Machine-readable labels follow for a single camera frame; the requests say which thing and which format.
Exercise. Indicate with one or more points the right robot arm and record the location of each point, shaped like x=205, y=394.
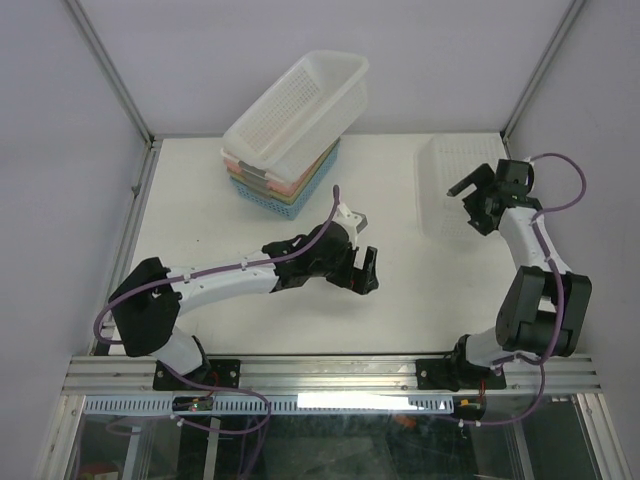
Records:
x=545, y=306

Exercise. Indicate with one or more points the yellow-green basket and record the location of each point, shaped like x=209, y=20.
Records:
x=290, y=190

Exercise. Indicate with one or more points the pink basket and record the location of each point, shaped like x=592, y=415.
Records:
x=280, y=177

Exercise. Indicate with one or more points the right aluminium frame post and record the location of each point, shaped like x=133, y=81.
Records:
x=542, y=67

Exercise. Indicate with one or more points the left aluminium frame post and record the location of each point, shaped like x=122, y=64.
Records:
x=96, y=47

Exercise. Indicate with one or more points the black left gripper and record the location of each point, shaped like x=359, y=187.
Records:
x=361, y=281

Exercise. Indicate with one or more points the grey slotted cable duct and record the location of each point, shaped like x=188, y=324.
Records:
x=303, y=403

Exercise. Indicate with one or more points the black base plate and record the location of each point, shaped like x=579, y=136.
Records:
x=219, y=372
x=432, y=374

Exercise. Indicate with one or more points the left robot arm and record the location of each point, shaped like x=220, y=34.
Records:
x=148, y=303

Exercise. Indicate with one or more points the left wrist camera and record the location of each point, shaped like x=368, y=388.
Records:
x=353, y=223

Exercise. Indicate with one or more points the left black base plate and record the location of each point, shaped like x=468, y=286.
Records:
x=219, y=372

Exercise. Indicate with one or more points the aluminium frame post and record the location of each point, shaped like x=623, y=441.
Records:
x=96, y=47
x=542, y=67

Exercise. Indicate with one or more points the aluminium mounting rail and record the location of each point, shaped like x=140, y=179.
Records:
x=291, y=374

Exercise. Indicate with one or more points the blue basket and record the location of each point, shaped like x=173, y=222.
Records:
x=271, y=193

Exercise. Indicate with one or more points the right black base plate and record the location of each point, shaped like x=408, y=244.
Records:
x=432, y=374

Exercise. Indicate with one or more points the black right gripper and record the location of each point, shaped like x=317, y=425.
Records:
x=481, y=179

